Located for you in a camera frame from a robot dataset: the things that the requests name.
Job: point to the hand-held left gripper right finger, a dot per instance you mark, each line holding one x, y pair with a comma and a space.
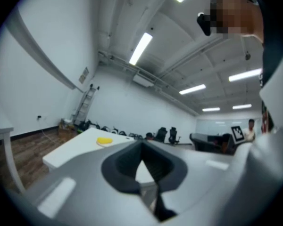
202, 178

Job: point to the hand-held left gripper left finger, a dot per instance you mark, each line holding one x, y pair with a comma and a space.
85, 185

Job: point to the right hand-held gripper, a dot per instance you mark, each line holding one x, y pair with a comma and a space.
238, 133

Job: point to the white plate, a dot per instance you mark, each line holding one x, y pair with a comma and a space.
104, 145

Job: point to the yellow object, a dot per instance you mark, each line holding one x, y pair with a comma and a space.
105, 140

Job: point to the white table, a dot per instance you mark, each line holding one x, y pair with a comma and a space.
70, 149
7, 149

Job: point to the black office chair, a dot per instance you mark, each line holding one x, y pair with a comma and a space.
174, 135
161, 134

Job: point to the cardboard box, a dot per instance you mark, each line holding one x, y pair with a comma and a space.
66, 131

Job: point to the row of black gear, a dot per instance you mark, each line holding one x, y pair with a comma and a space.
113, 129

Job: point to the person's black and white shirt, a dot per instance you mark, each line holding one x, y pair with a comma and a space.
276, 79

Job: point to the metal ladder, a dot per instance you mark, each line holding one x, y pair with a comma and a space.
85, 105

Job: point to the white air conditioner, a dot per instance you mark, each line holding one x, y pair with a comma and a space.
142, 80

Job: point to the person's head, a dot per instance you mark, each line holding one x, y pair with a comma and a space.
240, 13

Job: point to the wall poster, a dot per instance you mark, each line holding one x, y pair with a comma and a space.
83, 75

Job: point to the black head camera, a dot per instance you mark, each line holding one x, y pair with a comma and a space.
204, 23

